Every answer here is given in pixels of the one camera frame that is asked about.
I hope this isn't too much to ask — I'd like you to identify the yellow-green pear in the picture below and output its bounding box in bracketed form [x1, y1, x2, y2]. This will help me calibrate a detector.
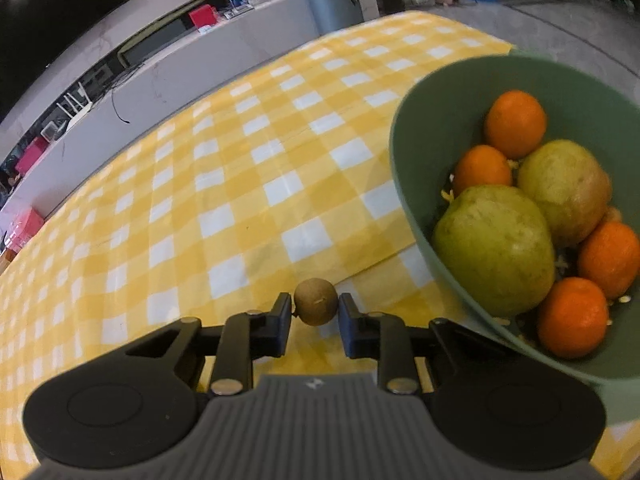
[516, 140, 613, 248]

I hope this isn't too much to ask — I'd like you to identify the yellow checked tablecloth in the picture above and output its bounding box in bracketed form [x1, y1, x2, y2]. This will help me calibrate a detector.
[0, 10, 640, 480]

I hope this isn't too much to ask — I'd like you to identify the magenta box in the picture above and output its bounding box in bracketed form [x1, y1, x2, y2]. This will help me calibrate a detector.
[15, 137, 48, 173]

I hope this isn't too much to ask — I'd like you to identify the red box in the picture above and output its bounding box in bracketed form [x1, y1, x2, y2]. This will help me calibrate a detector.
[189, 4, 221, 28]

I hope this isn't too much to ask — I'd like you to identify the large green pear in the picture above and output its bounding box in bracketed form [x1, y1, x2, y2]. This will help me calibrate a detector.
[432, 185, 556, 317]

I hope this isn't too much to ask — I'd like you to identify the grey-blue trash bin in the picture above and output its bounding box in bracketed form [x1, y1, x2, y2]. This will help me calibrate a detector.
[302, 0, 362, 36]

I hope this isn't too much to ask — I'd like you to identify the white wire rack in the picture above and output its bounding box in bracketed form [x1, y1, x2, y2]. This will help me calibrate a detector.
[57, 82, 93, 116]

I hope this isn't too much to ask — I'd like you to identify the white television console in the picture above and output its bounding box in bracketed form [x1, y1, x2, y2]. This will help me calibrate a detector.
[0, 0, 381, 231]

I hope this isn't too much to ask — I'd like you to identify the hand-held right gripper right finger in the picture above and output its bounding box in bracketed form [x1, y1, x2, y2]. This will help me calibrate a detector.
[337, 294, 518, 395]

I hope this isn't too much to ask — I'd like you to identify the black soundbar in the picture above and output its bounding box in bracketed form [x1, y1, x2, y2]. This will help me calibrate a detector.
[117, 17, 196, 66]

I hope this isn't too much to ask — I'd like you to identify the small brown kiwi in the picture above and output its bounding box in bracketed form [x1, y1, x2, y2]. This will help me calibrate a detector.
[293, 277, 339, 327]

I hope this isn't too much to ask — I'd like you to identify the green bowl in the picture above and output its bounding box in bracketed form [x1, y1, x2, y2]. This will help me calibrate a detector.
[389, 54, 640, 423]

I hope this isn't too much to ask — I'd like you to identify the light pink box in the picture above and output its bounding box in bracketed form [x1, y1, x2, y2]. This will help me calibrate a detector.
[2, 207, 45, 253]

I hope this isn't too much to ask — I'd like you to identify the black cable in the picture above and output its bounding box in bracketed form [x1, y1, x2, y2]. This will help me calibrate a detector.
[110, 67, 131, 126]

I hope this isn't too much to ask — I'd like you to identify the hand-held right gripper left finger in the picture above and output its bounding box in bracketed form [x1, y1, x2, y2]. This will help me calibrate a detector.
[125, 292, 293, 396]

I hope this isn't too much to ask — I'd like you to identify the black wall television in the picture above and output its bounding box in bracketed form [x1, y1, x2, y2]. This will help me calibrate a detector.
[0, 0, 137, 123]

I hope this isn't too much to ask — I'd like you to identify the orange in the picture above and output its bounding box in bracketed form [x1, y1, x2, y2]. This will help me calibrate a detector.
[537, 276, 611, 360]
[483, 90, 548, 160]
[452, 145, 514, 197]
[577, 221, 640, 301]

